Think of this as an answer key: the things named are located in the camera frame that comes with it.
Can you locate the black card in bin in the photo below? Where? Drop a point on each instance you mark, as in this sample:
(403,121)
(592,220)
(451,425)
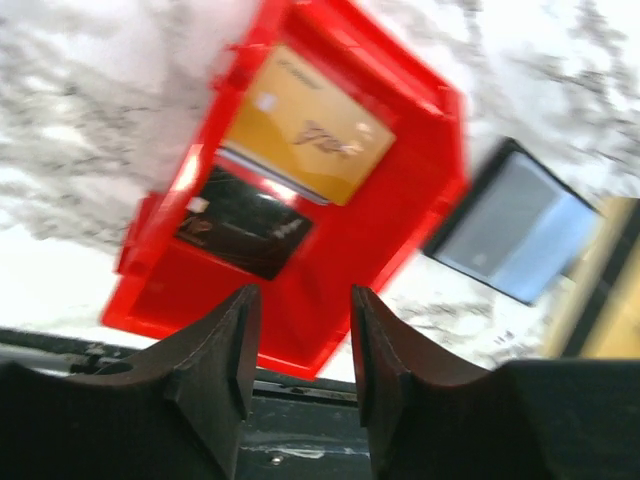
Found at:
(243,225)

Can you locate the yellow credit card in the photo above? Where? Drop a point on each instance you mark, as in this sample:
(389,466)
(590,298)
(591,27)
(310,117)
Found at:
(598,316)

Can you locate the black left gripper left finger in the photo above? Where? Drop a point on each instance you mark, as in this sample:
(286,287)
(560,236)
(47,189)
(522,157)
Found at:
(171,411)

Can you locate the black leather card holder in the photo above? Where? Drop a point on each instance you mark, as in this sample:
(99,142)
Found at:
(553,245)

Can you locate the red plastic bin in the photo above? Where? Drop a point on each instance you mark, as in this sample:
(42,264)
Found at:
(166,283)

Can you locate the dark grey credit card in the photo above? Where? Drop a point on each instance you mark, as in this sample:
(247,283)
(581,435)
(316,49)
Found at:
(501,219)

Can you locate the cards in red bin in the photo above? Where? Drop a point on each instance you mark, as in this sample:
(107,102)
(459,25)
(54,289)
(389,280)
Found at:
(301,125)

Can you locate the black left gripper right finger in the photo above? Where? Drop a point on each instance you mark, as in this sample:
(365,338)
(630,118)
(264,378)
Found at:
(430,414)

